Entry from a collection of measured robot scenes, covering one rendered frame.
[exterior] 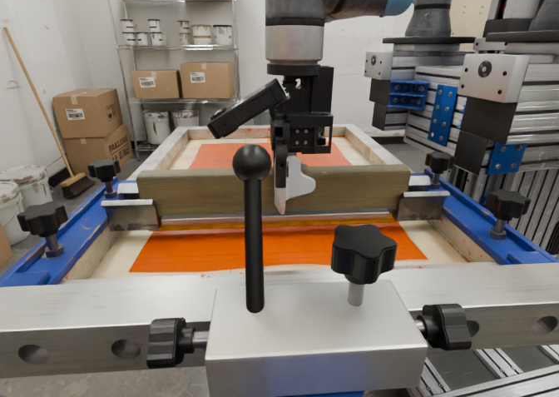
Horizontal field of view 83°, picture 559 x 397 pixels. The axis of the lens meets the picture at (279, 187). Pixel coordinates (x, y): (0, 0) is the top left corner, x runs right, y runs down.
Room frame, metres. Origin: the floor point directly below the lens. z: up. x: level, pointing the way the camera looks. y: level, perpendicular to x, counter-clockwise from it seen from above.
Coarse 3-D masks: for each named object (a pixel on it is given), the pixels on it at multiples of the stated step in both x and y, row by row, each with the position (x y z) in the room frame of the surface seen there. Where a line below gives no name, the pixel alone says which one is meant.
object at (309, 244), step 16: (336, 160) 0.79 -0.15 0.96; (352, 224) 0.46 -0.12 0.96; (384, 224) 0.46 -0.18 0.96; (288, 240) 0.42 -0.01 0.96; (304, 240) 0.42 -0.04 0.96; (320, 240) 0.42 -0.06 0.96; (400, 240) 0.42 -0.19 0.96; (288, 256) 0.37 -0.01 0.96; (304, 256) 0.37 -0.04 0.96; (320, 256) 0.37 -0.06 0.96; (400, 256) 0.37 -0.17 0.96; (416, 256) 0.37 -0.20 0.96
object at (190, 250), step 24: (216, 144) 0.94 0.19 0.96; (240, 144) 0.94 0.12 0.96; (264, 144) 0.94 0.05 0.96; (192, 168) 0.73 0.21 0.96; (168, 240) 0.42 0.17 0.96; (192, 240) 0.42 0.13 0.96; (216, 240) 0.42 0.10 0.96; (240, 240) 0.42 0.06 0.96; (264, 240) 0.42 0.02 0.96; (144, 264) 0.36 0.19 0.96; (168, 264) 0.36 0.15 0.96; (192, 264) 0.36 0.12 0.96; (216, 264) 0.36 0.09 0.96; (240, 264) 0.36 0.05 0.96; (264, 264) 0.36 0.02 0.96
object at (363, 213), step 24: (168, 216) 0.42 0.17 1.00; (192, 216) 0.42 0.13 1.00; (216, 216) 0.42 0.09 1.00; (240, 216) 0.42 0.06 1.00; (264, 216) 0.42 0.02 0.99; (288, 216) 0.42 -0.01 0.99; (312, 216) 0.42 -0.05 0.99; (336, 216) 0.43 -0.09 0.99; (360, 216) 0.43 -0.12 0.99; (384, 216) 0.43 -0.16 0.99
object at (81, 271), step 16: (176, 128) 1.00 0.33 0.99; (192, 128) 1.00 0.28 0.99; (208, 128) 1.00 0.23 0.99; (240, 128) 1.00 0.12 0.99; (256, 128) 1.01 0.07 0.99; (336, 128) 1.02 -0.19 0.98; (352, 128) 1.00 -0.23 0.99; (176, 144) 0.84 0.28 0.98; (352, 144) 0.94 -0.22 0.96; (368, 144) 0.82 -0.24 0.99; (160, 160) 0.69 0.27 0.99; (368, 160) 0.79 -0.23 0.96; (384, 160) 0.69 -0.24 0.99; (432, 224) 0.46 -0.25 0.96; (448, 224) 0.42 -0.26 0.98; (96, 240) 0.37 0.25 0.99; (112, 240) 0.41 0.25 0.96; (448, 240) 0.41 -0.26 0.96; (464, 240) 0.38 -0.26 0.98; (96, 256) 0.36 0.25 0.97; (464, 256) 0.37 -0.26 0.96; (480, 256) 0.34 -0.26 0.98; (80, 272) 0.31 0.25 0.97; (240, 272) 0.30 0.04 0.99; (272, 272) 0.30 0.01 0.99; (288, 272) 0.30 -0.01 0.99; (304, 272) 0.30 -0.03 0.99; (320, 272) 0.30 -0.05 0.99
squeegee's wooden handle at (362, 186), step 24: (216, 168) 0.45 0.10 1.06; (312, 168) 0.45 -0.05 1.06; (336, 168) 0.45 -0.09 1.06; (360, 168) 0.45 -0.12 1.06; (384, 168) 0.45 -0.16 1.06; (408, 168) 0.45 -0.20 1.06; (144, 192) 0.42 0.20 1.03; (168, 192) 0.42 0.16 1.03; (192, 192) 0.42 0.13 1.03; (216, 192) 0.43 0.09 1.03; (240, 192) 0.43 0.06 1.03; (264, 192) 0.43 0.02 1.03; (312, 192) 0.44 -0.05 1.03; (336, 192) 0.44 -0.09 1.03; (360, 192) 0.44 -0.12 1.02; (384, 192) 0.44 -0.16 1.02
